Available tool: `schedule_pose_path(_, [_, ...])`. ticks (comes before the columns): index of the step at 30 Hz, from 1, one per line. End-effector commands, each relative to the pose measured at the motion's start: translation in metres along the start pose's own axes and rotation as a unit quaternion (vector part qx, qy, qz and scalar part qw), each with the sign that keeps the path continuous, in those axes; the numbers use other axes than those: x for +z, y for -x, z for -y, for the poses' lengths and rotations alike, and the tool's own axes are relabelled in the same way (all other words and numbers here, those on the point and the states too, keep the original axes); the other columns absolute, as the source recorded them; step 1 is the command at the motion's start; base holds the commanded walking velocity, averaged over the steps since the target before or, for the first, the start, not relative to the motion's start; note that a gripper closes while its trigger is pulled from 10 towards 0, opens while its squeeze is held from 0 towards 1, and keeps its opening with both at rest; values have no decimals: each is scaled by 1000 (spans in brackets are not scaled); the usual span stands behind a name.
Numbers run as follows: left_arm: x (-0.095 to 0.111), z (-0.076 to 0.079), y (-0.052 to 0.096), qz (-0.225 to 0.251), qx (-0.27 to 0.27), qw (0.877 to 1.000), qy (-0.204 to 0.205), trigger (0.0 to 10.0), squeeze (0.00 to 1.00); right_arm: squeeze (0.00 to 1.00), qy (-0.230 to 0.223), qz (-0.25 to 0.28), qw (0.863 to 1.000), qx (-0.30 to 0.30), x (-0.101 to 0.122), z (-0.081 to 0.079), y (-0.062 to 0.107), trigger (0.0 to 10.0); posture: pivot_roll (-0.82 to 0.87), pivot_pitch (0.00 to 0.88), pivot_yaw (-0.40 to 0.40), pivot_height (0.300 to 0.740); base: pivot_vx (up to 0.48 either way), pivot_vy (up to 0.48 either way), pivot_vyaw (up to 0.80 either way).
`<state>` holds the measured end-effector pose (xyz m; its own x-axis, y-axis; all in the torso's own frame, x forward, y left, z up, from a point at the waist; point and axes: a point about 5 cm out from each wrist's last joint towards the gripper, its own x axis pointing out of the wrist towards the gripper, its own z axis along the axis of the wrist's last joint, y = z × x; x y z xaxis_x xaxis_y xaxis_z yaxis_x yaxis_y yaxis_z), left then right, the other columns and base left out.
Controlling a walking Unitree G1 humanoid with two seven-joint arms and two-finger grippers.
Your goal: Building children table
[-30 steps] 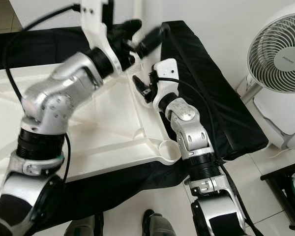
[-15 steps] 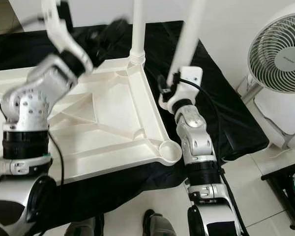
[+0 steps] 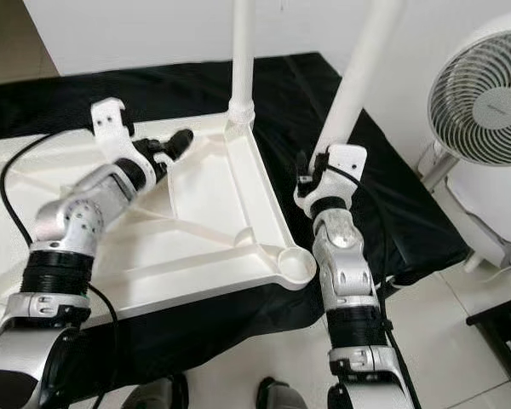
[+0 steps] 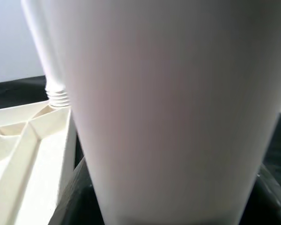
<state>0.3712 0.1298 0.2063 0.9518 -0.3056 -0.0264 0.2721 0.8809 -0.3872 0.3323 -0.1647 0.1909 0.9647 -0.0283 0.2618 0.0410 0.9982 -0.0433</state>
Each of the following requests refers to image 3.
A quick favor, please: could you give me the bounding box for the grey right robot foot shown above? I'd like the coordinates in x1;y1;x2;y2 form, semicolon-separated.
255;377;307;409

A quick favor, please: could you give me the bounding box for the white plastic table leg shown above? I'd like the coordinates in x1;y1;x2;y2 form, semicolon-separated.
313;0;408;167
226;0;261;129

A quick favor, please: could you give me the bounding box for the grey left robot foot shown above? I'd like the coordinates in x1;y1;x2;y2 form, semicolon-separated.
132;375;190;409

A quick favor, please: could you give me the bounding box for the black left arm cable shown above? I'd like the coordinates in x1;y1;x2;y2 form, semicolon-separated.
0;126;95;248

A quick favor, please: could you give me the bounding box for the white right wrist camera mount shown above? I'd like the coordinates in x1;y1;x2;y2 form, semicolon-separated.
294;143;369;218

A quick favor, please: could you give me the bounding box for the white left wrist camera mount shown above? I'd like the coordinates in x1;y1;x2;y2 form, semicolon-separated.
89;97;135;167

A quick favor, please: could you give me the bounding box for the white floor fan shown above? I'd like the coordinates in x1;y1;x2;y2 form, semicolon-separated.
417;7;511;274

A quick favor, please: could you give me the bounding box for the white plastic table top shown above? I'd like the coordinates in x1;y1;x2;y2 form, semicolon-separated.
0;107;318;329

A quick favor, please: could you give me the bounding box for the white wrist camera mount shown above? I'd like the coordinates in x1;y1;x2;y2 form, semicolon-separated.
294;143;369;218
89;97;135;167

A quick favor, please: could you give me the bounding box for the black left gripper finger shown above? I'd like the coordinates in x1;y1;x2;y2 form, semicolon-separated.
162;128;195;158

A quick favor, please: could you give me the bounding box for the black tablecloth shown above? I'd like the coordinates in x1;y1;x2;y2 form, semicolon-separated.
0;51;474;401

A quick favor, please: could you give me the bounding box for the black metal furniture frame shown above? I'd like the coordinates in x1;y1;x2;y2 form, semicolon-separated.
467;314;511;401

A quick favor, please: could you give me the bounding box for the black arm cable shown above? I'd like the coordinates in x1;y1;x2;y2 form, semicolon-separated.
0;126;95;248
328;162;397;342

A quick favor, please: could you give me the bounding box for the grey robot foot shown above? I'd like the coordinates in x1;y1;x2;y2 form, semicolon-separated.
255;377;307;409
132;375;190;409

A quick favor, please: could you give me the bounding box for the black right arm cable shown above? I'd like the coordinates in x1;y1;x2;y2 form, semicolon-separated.
328;162;397;342

